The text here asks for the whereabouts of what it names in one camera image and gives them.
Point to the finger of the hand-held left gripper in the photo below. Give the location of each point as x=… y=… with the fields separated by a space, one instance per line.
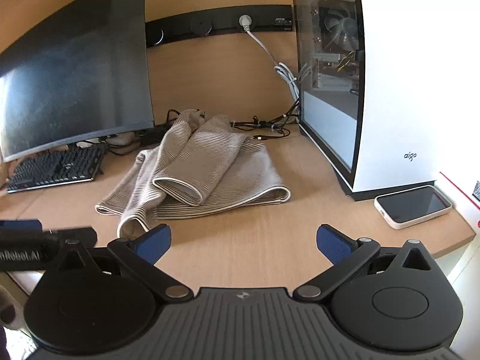
x=86 y=234
x=22 y=225

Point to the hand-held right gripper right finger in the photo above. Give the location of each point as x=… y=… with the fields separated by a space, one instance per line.
x=333 y=244

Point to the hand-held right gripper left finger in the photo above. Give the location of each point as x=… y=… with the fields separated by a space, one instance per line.
x=155 y=243

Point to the striped beige garment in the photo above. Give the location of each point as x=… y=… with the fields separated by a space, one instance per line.
x=210 y=157

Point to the black keyboard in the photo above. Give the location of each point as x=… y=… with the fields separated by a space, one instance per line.
x=56 y=168

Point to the smartphone in white case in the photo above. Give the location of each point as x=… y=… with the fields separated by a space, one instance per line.
x=412 y=204

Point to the black adapter box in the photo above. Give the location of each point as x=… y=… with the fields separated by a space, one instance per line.
x=152 y=137

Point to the white box with red stripe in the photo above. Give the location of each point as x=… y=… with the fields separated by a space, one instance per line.
x=465 y=210

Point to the black computer monitor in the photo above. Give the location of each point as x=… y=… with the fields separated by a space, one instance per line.
x=75 y=75

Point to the white computer case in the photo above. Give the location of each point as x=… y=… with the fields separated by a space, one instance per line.
x=412 y=82

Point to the black socket strip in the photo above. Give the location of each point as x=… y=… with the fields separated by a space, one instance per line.
x=225 y=22

